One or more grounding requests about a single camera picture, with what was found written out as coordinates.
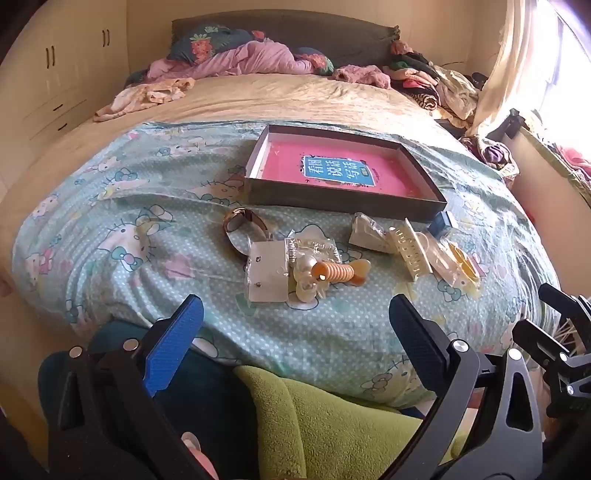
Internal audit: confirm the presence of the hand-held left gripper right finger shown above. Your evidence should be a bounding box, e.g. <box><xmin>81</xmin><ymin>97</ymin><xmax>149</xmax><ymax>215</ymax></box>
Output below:
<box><xmin>389</xmin><ymin>294</ymin><xmax>543</xmax><ymax>480</ymax></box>

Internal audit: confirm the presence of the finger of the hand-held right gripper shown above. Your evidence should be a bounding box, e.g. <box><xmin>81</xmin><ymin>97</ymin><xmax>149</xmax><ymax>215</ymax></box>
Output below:
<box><xmin>538</xmin><ymin>283</ymin><xmax>591</xmax><ymax>333</ymax></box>
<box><xmin>512</xmin><ymin>318</ymin><xmax>591</xmax><ymax>393</ymax></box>

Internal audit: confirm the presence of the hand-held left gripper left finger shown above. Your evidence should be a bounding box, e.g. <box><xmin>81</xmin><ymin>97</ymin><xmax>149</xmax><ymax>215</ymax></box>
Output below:
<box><xmin>48</xmin><ymin>294</ymin><xmax>204</xmax><ymax>480</ymax></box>

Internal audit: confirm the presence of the cream hair claw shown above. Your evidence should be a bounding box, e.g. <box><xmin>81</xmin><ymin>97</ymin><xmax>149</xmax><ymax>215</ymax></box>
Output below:
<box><xmin>387</xmin><ymin>218</ymin><xmax>432</xmax><ymax>281</ymax></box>

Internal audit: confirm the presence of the orange spiral hair tie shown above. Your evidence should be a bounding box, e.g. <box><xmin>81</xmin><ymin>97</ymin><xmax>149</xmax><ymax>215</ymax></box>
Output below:
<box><xmin>311</xmin><ymin>258</ymin><xmax>372</xmax><ymax>287</ymax></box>

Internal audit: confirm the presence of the white earring card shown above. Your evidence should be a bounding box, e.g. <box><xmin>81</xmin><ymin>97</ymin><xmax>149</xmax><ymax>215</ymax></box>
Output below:
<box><xmin>245</xmin><ymin>240</ymin><xmax>289</xmax><ymax>303</ymax></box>

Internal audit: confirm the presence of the clear bag of silver jewelry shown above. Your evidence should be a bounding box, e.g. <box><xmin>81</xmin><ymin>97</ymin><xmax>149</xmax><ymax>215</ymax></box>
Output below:
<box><xmin>348</xmin><ymin>212</ymin><xmax>393</xmax><ymax>254</ymax></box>

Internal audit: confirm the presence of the pearl hair clip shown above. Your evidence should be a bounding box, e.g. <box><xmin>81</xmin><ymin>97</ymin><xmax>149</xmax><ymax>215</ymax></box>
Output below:
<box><xmin>291</xmin><ymin>256</ymin><xmax>331</xmax><ymax>305</ymax></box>

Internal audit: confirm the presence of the clear bag of earrings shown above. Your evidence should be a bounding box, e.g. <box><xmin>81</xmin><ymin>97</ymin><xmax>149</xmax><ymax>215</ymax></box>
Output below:
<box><xmin>284</xmin><ymin>233</ymin><xmax>342</xmax><ymax>268</ymax></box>

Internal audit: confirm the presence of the grey box pink inside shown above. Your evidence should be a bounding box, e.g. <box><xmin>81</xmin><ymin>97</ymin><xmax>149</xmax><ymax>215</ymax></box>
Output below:
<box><xmin>243</xmin><ymin>124</ymin><xmax>448</xmax><ymax>223</ymax></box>

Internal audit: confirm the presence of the cartoon cat printed blanket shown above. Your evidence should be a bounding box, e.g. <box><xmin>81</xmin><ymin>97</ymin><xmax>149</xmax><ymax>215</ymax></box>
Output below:
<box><xmin>11</xmin><ymin>121</ymin><xmax>561</xmax><ymax>411</ymax></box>

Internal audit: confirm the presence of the teal cloth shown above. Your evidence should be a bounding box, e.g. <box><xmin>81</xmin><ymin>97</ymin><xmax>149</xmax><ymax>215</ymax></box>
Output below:
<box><xmin>39</xmin><ymin>320</ymin><xmax>259</xmax><ymax>480</ymax></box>

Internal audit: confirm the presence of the yellow accessory in clear bag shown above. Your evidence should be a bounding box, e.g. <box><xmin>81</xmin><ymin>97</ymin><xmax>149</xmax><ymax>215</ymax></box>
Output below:
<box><xmin>416</xmin><ymin>231</ymin><xmax>483</xmax><ymax>292</ymax></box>

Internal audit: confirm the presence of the small blue box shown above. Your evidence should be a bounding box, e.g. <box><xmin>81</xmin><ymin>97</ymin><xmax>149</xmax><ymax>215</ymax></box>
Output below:
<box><xmin>427</xmin><ymin>210</ymin><xmax>460</xmax><ymax>238</ymax></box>

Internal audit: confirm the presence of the green fleece garment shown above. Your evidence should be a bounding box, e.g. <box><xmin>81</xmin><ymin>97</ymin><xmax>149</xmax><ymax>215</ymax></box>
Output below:
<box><xmin>233</xmin><ymin>364</ymin><xmax>467</xmax><ymax>480</ymax></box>

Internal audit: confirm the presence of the purple garment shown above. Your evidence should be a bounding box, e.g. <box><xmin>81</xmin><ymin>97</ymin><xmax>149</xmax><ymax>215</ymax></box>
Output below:
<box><xmin>462</xmin><ymin>136</ymin><xmax>520</xmax><ymax>178</ymax></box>

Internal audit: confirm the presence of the cream curtain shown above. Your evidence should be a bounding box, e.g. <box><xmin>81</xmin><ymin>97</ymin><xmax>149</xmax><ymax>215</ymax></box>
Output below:
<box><xmin>475</xmin><ymin>0</ymin><xmax>559</xmax><ymax>134</ymax></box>

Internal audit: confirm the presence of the peach printed garment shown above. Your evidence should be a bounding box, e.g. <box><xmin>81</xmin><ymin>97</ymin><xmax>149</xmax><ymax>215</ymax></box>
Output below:
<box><xmin>92</xmin><ymin>78</ymin><xmax>197</xmax><ymax>123</ymax></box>

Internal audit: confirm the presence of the pile of clothes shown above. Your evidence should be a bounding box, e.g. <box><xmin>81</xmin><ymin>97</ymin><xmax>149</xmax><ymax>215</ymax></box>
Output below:
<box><xmin>390</xmin><ymin>39</ymin><xmax>483</xmax><ymax>130</ymax></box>

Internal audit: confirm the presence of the beige bedsheet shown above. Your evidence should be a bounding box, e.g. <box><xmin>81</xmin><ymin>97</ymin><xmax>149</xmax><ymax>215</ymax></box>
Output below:
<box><xmin>0</xmin><ymin>73</ymin><xmax>513</xmax><ymax>296</ymax></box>

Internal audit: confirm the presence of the pink fuzzy garment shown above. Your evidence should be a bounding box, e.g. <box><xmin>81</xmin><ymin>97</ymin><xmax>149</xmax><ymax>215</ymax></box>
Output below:
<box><xmin>332</xmin><ymin>65</ymin><xmax>393</xmax><ymax>88</ymax></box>

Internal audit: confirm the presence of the cream wardrobe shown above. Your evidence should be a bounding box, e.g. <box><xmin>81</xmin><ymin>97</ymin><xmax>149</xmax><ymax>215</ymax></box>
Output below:
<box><xmin>0</xmin><ymin>0</ymin><xmax>127</xmax><ymax>153</ymax></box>

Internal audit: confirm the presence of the dark blue floral pillow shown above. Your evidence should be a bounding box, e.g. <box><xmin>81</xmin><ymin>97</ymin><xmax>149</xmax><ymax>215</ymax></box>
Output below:
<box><xmin>295</xmin><ymin>53</ymin><xmax>335</xmax><ymax>77</ymax></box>
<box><xmin>167</xmin><ymin>25</ymin><xmax>252</xmax><ymax>63</ymax></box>

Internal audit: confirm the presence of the pink crumpled blanket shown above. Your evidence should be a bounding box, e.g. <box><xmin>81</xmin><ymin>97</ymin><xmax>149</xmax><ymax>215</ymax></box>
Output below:
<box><xmin>148</xmin><ymin>41</ymin><xmax>315</xmax><ymax>80</ymax></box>

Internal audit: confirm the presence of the grey padded headboard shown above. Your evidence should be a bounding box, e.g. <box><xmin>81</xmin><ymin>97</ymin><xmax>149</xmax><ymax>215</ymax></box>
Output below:
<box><xmin>171</xmin><ymin>10</ymin><xmax>402</xmax><ymax>70</ymax></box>

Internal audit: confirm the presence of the brown strap wrist watch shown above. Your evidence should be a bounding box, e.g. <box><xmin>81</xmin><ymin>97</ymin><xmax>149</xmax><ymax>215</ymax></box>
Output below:
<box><xmin>223</xmin><ymin>208</ymin><xmax>274</xmax><ymax>261</ymax></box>

